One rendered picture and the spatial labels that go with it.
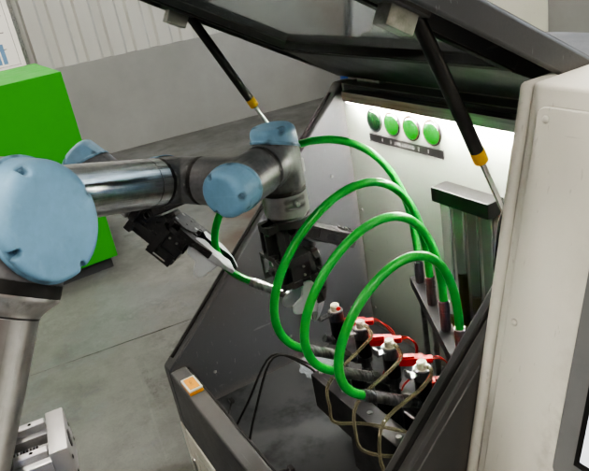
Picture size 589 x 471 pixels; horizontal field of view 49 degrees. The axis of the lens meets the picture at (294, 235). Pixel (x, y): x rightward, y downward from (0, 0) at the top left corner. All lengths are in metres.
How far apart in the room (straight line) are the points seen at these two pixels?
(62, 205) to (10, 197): 0.05
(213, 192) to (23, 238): 0.39
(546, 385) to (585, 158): 0.28
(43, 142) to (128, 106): 3.36
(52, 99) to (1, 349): 3.57
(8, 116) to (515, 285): 3.58
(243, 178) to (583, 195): 0.44
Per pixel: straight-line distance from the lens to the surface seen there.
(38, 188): 0.63
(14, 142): 4.17
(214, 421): 1.29
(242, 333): 1.50
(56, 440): 1.32
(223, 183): 0.92
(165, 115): 7.56
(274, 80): 7.88
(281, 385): 1.54
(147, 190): 0.95
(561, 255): 0.81
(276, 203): 1.04
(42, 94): 4.16
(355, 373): 1.05
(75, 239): 0.65
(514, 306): 0.87
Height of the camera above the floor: 1.74
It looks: 24 degrees down
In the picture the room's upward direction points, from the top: 10 degrees counter-clockwise
